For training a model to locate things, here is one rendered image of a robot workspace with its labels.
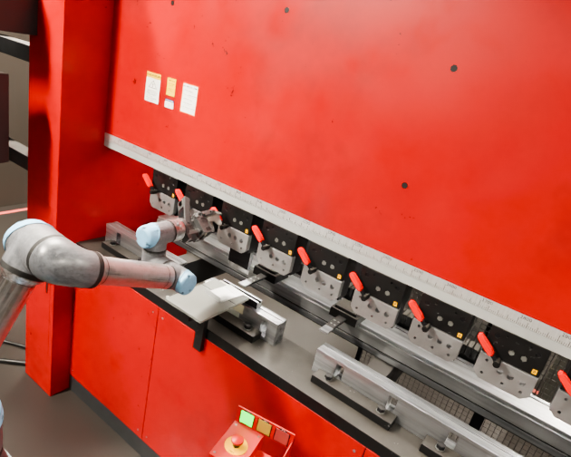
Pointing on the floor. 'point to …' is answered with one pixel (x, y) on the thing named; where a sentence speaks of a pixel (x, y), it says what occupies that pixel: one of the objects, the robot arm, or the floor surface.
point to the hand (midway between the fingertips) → (216, 214)
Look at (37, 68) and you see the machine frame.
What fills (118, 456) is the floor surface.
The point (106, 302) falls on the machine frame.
